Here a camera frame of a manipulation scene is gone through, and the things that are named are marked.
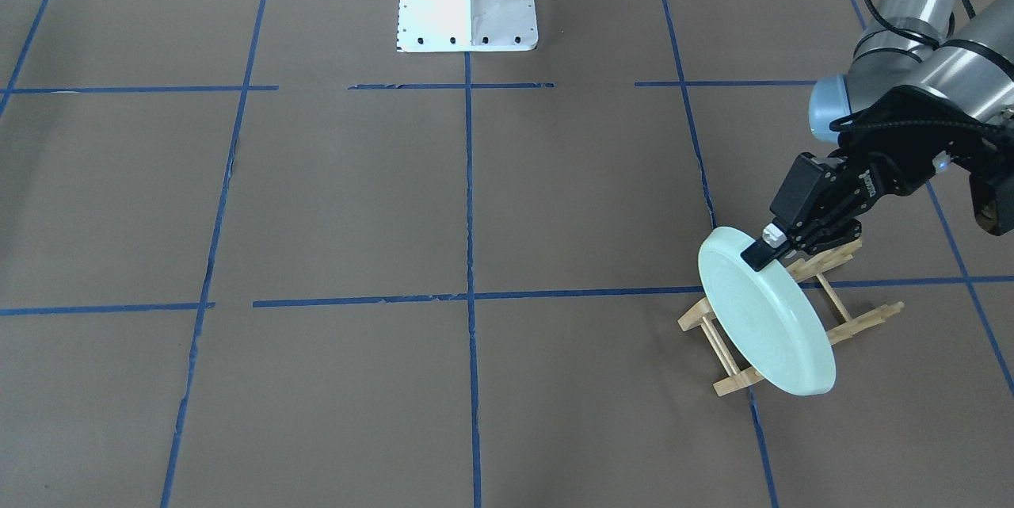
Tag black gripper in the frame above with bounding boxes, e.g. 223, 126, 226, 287
740, 86, 1001, 271

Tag light green ceramic plate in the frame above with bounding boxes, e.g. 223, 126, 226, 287
696, 227, 837, 396

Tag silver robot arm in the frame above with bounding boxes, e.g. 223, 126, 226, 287
741, 0, 1013, 271

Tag wooden dish rack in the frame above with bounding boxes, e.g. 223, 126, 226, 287
677, 227, 906, 396

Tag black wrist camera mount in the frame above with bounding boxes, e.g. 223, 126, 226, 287
968, 167, 1013, 236

